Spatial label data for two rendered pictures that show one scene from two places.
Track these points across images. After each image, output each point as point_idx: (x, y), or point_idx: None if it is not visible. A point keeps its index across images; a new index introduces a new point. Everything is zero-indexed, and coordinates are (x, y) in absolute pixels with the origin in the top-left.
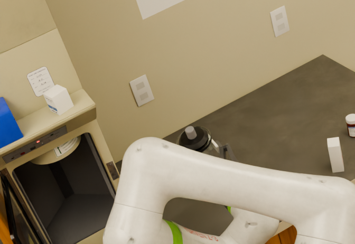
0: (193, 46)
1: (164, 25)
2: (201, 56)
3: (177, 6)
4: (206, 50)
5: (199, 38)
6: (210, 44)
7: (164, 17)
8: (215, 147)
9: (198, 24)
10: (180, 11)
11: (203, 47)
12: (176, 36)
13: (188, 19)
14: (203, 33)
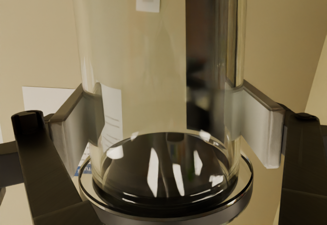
0: (36, 10)
1: (75, 67)
2: None
3: (48, 84)
4: None
5: (22, 17)
6: None
7: (72, 78)
8: (75, 167)
9: (20, 41)
10: (45, 74)
11: None
12: (61, 42)
13: (35, 56)
14: (13, 23)
